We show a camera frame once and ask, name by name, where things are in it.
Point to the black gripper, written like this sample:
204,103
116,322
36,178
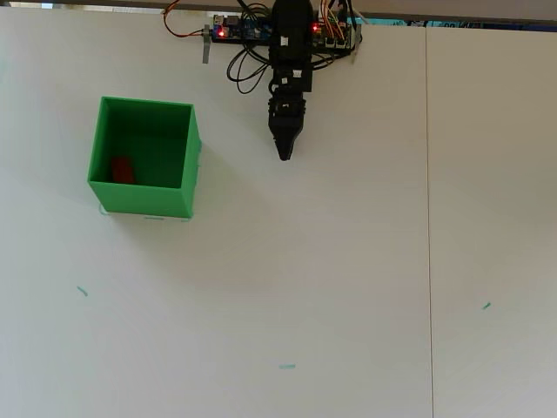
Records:
287,109

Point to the red block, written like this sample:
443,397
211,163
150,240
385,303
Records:
122,170

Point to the green square bin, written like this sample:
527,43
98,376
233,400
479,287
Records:
143,130

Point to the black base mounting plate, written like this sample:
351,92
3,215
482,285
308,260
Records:
243,40

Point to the green circuit board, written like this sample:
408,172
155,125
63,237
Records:
335,35

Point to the blue circuit board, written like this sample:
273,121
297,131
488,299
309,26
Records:
243,26

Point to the teal patterned strip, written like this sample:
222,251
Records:
391,22

